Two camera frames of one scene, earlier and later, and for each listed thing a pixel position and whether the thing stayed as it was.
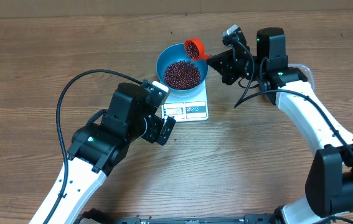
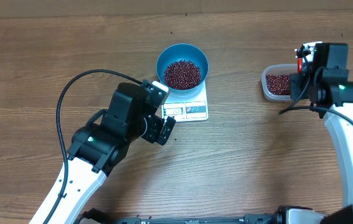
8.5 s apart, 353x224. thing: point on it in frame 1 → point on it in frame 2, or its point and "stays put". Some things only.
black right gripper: [229, 65] → [298, 86]
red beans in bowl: [182, 75] stays put
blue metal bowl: [181, 74] stays put
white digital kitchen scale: [193, 108] stays put
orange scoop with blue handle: [195, 50] → [300, 65]
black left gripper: [153, 135] stays put
